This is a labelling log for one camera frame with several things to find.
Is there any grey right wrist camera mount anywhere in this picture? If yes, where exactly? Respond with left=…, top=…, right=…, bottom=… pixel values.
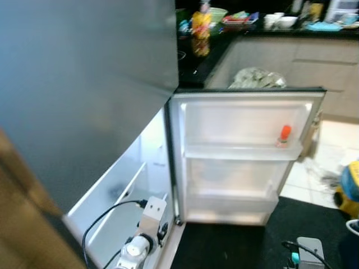
left=296, top=236, right=325, bottom=269

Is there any small bottle with orange cap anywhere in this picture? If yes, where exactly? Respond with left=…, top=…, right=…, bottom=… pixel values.
left=277, top=124, right=292, bottom=149

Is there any grey fridge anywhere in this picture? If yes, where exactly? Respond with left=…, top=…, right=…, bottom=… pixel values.
left=0, top=0, right=186, bottom=269

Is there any white-lined fridge door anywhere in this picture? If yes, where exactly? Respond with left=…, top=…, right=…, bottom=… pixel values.
left=168, top=87, right=327, bottom=226

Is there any brown wooden panel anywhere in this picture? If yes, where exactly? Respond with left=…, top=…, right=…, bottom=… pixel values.
left=0, top=129, right=85, bottom=269

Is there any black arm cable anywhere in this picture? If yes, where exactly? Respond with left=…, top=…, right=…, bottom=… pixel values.
left=81, top=200, right=148, bottom=267
left=282, top=241, right=332, bottom=269

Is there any dark blue bucket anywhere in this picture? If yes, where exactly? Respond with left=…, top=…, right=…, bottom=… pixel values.
left=339, top=219, right=359, bottom=269

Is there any beige kitchen cabinet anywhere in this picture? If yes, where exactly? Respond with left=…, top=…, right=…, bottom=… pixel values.
left=205, top=36, right=359, bottom=121

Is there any white plastic drawer unit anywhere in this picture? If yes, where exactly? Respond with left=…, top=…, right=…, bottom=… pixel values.
left=325, top=0, right=359, bottom=23

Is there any black floor mat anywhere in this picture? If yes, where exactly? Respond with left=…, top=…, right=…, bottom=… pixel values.
left=168, top=196, right=359, bottom=269

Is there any white bowl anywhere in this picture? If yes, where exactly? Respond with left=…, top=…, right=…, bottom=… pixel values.
left=278, top=16, right=298, bottom=29

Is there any yellow bottle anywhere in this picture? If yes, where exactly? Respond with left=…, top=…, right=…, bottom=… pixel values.
left=191, top=3, right=213, bottom=39

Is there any light blue cloth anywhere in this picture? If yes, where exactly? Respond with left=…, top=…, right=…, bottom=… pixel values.
left=306, top=21, right=343, bottom=32

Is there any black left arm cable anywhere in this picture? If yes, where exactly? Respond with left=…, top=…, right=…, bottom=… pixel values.
left=81, top=200, right=148, bottom=267

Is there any green bowl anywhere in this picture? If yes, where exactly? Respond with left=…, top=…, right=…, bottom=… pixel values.
left=209, top=7, right=228, bottom=23

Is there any red tray with items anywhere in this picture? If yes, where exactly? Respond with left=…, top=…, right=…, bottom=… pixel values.
left=222, top=11, right=260, bottom=26

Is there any grey-green plastic bag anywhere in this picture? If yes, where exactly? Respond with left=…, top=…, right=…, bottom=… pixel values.
left=229, top=67, right=288, bottom=90

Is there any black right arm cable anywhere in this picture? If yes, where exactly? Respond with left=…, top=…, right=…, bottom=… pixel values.
left=282, top=241, right=332, bottom=269

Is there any black kitchen countertop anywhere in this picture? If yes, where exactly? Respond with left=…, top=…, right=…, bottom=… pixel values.
left=177, top=22, right=359, bottom=89

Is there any yellow and blue vacuum cleaner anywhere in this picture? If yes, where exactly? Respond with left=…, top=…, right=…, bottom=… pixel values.
left=335, top=160, right=359, bottom=219

